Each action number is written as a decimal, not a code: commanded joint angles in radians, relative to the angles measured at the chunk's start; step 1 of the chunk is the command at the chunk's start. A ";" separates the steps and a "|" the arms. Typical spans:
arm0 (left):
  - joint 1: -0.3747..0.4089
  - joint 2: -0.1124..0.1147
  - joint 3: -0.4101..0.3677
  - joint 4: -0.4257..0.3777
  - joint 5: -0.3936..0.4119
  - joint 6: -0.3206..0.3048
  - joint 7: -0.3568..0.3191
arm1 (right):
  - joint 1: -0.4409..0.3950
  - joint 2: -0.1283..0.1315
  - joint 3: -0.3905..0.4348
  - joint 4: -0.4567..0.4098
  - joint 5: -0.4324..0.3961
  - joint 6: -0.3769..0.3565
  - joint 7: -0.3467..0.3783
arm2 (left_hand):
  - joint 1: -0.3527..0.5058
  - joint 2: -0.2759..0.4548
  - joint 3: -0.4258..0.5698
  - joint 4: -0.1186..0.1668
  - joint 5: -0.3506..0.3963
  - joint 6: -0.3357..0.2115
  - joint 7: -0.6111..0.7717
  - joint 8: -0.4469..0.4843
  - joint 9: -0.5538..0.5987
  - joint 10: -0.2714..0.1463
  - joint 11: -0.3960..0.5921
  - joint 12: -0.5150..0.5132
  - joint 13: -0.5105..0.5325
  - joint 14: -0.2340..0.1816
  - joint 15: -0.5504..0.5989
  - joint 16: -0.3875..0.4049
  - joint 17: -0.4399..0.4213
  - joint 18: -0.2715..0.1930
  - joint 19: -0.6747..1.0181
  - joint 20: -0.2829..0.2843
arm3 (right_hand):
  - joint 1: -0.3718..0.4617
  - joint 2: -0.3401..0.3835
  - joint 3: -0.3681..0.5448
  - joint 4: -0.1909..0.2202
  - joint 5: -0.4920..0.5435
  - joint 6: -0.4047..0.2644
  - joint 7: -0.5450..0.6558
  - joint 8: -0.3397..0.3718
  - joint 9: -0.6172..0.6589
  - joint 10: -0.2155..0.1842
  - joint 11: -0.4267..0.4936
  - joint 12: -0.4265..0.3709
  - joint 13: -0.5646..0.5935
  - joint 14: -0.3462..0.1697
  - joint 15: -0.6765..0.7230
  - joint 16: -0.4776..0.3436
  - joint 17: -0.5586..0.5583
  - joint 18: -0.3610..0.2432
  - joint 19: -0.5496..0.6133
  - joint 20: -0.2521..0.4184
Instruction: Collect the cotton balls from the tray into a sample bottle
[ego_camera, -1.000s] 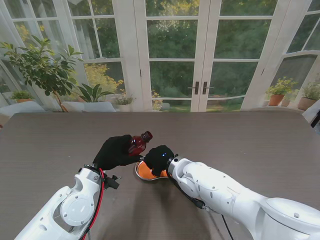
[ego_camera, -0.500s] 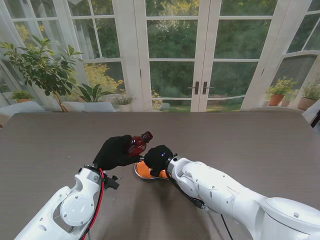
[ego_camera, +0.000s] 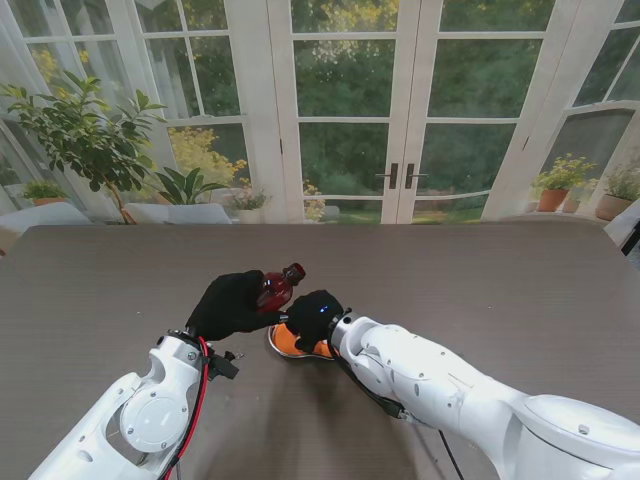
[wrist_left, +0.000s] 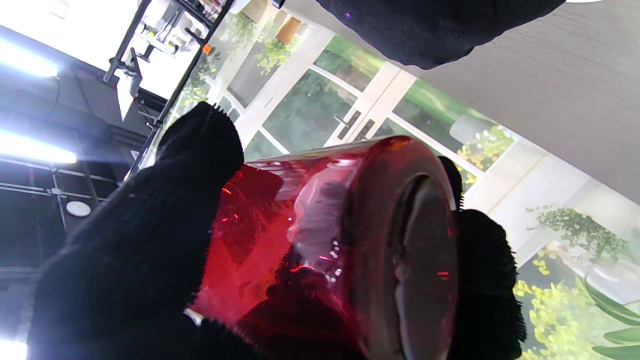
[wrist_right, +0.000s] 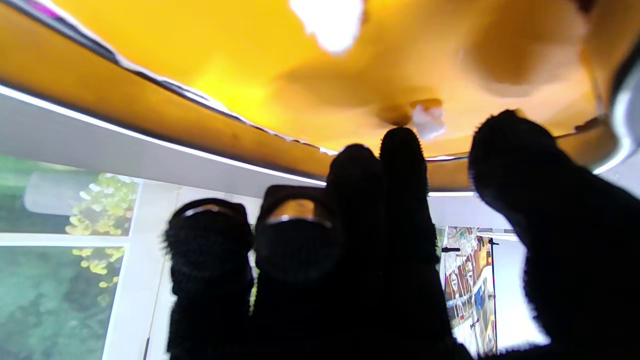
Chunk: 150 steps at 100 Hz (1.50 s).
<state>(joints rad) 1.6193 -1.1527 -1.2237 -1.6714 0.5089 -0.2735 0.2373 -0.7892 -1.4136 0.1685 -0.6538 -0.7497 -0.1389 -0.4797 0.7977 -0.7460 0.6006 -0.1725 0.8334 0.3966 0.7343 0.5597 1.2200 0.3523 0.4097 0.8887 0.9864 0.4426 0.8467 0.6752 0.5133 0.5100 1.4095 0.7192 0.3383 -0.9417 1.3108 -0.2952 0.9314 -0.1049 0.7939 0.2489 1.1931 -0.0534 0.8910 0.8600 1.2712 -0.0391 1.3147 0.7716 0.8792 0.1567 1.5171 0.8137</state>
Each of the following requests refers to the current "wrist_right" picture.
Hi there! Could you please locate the printed garden window backdrop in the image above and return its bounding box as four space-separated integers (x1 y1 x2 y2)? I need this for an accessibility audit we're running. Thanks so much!
0 155 443 360

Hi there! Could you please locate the cluttered background shelf rack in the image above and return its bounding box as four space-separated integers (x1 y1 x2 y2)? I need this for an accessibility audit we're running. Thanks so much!
442 227 493 357

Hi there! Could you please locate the orange tray liner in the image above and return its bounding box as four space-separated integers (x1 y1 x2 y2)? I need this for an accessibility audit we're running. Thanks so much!
50 0 601 156

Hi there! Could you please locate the small white cotton ball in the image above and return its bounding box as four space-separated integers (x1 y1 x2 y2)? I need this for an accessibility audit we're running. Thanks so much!
412 102 446 141

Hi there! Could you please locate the steel kidney-shaped tray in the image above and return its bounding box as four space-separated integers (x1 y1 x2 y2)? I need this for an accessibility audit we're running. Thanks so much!
0 0 640 193

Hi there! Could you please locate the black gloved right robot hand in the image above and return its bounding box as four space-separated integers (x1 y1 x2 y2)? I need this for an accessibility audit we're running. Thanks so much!
164 110 640 360

